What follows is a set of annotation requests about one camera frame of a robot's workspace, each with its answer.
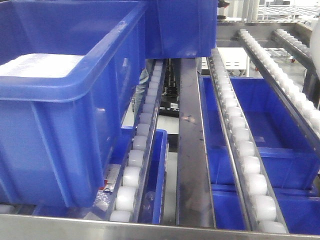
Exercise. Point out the large blue crate front left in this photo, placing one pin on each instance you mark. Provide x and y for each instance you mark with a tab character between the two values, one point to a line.
58	133

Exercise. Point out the white roller track left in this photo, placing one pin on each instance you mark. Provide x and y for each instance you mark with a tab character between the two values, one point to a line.
126	202

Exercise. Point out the blue crate rear centre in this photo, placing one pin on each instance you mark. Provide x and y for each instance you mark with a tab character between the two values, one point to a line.
180	28

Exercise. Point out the lower blue bin right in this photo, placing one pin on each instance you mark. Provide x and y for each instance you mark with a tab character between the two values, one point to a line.
290	162

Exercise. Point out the white roller track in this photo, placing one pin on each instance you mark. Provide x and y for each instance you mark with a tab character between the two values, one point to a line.
296	48
260	208
126	202
304	106

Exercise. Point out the flat steel divider rail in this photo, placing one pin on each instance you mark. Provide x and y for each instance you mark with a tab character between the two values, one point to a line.
194	199

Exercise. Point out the stainless steel shelf frame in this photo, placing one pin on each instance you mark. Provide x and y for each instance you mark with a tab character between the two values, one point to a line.
28	227

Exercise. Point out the blue bin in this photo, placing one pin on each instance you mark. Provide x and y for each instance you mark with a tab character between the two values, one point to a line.
152	209
290	162

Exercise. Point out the white roller track far right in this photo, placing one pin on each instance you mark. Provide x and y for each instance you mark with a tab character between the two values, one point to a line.
296	48

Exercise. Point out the lower blue bin left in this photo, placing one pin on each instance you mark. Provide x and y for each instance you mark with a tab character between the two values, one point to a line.
152	209

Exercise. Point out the white roller track middle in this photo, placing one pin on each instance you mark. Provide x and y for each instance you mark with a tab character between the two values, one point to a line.
260	208

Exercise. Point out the white sheet stack in crate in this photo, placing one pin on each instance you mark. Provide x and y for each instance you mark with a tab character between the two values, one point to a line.
40	65

